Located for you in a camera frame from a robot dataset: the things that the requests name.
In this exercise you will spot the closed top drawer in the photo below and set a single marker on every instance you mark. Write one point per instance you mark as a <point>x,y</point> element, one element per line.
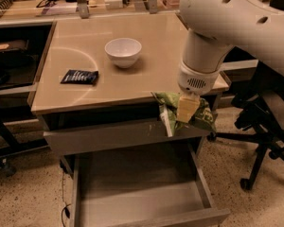
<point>116,135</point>

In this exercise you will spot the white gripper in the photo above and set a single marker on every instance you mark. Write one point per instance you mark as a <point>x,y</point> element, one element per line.
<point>195,80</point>

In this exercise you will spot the white ceramic bowl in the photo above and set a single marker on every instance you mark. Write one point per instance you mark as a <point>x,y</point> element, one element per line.
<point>123,52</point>

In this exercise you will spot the black rolling cart base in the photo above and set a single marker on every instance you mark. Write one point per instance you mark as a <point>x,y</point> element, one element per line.
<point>13,146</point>

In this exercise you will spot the green jalapeno chip bag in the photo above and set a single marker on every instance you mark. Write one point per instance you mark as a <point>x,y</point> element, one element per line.
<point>168,103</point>

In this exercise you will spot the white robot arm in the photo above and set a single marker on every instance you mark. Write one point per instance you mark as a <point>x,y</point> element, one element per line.
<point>215,26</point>

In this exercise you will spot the wooden drawer cabinet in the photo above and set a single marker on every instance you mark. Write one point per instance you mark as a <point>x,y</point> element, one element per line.
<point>119,94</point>

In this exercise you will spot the open middle drawer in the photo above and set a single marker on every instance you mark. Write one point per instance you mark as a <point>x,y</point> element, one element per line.
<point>160,185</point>

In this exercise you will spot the dark blue snack packet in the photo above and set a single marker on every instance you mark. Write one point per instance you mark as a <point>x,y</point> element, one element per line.
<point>79,77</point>

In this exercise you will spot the black office chair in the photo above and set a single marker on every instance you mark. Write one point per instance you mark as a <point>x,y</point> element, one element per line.
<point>262,110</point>

